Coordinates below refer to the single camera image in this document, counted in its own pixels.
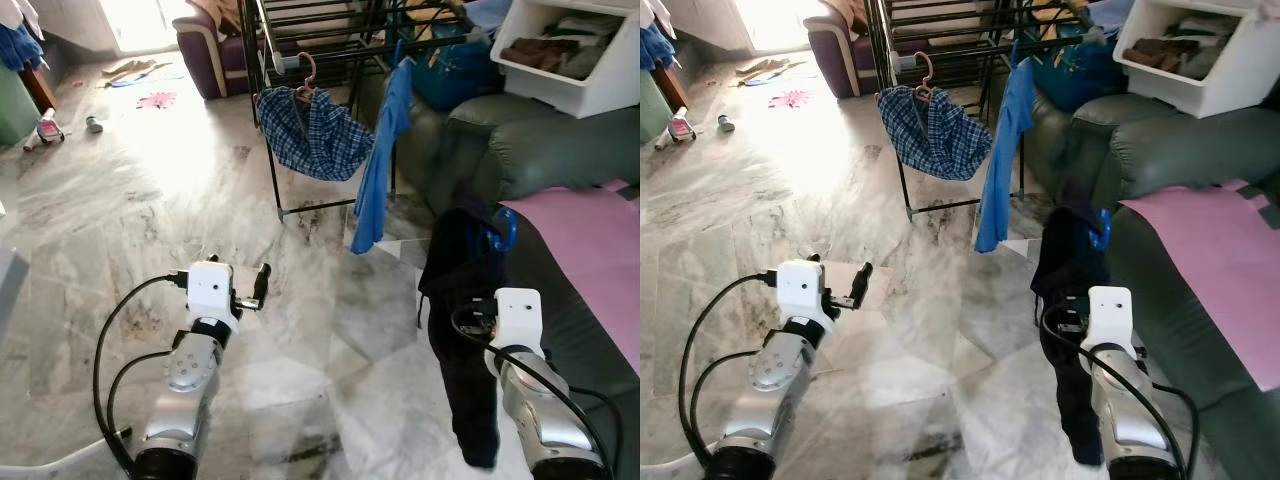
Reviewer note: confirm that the blue floor mat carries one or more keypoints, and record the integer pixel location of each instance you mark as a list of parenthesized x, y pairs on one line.
[(150, 80), (780, 79)]

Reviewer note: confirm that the white hanging cloth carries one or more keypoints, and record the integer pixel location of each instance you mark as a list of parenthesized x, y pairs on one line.
[(25, 12), (655, 10)]

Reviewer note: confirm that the black metal drying rack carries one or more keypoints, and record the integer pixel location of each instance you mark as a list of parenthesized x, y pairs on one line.
[(880, 60), (252, 60)]

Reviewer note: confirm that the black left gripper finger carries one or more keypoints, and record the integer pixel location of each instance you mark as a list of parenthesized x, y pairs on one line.
[(860, 283), (262, 283)]

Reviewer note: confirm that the pink floor cloth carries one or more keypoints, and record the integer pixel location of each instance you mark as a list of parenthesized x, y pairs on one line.
[(790, 99), (157, 100)]

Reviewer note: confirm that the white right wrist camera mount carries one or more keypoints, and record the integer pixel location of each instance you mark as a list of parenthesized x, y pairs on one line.
[(518, 318), (1110, 318)]

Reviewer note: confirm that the brown wooden board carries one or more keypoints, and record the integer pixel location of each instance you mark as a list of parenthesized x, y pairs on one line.
[(676, 90), (42, 90)]

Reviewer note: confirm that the pink hanger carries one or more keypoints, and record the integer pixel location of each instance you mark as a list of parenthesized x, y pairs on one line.
[(312, 70), (928, 68)]

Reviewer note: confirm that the blue plastic hanger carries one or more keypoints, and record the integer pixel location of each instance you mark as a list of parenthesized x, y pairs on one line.
[(1106, 230), (510, 230)]

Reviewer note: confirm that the white storage box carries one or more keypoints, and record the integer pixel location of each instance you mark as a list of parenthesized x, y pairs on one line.
[(590, 95), (1215, 95)]

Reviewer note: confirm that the pink sheet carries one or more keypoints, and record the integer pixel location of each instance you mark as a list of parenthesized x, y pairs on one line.
[(1210, 270), (590, 260)]

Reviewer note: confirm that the purple armchair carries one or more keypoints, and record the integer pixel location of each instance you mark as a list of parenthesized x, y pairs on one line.
[(835, 65), (210, 65)]

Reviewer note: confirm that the beige floor cloth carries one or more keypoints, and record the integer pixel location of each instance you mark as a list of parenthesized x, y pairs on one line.
[(765, 68), (135, 68)]

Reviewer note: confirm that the light blue towel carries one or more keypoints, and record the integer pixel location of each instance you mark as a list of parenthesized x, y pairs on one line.
[(490, 12), (1110, 12)]

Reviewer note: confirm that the brown garment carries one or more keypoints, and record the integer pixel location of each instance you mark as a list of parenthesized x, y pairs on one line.
[(535, 55), (1160, 55)]

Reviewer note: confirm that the dark green sofa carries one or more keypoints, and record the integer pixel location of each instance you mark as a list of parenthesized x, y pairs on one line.
[(560, 150), (1190, 150)]

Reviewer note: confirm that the plain blue shirt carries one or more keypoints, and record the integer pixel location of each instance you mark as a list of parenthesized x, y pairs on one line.
[(375, 180), (1000, 180)]

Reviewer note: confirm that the blue bag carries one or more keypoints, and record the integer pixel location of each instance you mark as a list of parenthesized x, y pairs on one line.
[(450, 80), (1075, 80)]

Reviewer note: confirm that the green laundry basket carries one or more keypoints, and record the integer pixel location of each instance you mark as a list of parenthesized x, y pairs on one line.
[(15, 105), (652, 100)]

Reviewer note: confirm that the dark navy garment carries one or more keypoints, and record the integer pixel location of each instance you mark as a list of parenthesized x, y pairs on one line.
[(1075, 400), (465, 400)]

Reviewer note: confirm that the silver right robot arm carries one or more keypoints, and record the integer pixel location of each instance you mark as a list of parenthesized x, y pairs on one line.
[(1125, 410), (540, 410)]

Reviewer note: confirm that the blue plaid shirt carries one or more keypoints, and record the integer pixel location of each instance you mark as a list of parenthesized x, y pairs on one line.
[(935, 140), (320, 140)]

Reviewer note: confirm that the blue hanging cloth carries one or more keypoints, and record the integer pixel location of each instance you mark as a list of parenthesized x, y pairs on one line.
[(655, 45), (20, 45)]

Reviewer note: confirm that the small grey can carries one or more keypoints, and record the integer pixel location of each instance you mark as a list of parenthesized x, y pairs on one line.
[(726, 124), (93, 125)]

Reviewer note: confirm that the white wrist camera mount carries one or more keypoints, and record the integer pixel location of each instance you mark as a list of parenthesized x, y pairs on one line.
[(210, 290), (800, 290), (1110, 318), (518, 318)]

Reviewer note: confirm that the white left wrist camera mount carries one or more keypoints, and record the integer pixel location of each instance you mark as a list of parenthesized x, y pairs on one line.
[(210, 290), (800, 290)]

